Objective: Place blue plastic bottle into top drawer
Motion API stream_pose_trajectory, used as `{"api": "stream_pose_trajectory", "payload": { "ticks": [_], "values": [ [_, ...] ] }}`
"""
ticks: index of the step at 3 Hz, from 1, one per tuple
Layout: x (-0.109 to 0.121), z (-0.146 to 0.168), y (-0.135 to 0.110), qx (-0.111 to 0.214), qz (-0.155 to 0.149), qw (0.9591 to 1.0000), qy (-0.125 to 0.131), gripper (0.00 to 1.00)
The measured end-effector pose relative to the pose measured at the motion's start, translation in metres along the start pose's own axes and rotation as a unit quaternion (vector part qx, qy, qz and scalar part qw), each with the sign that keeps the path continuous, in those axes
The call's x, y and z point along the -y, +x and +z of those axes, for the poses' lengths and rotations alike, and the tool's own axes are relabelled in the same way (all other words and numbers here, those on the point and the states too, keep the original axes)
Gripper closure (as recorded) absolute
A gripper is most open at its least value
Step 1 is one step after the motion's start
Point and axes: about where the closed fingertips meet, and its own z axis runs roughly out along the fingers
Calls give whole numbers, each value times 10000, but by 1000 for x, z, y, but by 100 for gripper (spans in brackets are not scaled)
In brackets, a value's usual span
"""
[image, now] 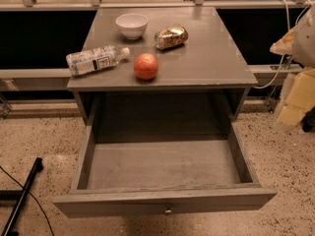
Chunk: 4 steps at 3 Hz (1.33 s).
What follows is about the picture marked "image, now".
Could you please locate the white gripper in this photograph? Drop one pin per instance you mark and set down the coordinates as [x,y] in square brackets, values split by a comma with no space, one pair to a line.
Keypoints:
[305,44]

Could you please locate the clear plastic water bottle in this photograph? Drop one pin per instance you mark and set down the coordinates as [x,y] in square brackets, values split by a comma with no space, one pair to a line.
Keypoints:
[84,62]

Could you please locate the metal drawer knob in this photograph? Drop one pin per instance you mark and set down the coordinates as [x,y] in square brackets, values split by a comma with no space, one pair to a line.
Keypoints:
[168,210]

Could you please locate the grey open top drawer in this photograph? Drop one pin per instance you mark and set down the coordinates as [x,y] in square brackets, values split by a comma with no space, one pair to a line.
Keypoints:
[143,152]

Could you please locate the grey wooden cabinet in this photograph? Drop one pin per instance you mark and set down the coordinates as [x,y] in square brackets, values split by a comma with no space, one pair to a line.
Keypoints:
[209,59]

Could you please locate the crushed gold soda can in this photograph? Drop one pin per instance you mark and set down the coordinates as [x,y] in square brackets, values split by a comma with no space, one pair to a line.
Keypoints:
[171,37]

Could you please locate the red apple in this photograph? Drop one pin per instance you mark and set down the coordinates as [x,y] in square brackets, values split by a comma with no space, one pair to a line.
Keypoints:
[146,66]

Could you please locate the white ceramic bowl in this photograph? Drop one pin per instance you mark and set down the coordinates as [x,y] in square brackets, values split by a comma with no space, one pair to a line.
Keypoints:
[132,25]

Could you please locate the black stand leg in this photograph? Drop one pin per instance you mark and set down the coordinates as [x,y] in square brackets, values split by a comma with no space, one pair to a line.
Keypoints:
[19,197]

